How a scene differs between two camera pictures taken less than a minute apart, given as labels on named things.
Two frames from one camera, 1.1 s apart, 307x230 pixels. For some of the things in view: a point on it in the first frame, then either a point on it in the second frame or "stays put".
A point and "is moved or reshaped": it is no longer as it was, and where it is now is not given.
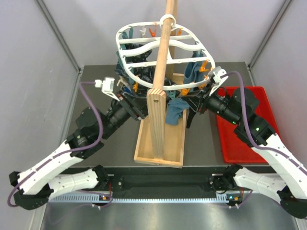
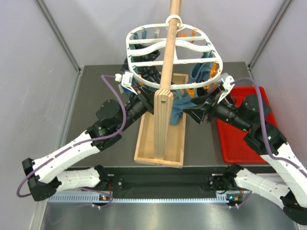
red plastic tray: x=233 y=149 stays put
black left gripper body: x=132 y=108 to x=147 y=99
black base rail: x=162 y=182 stays put
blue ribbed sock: x=193 y=74 is moved or reshaped
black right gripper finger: x=197 y=94 to x=203 y=99
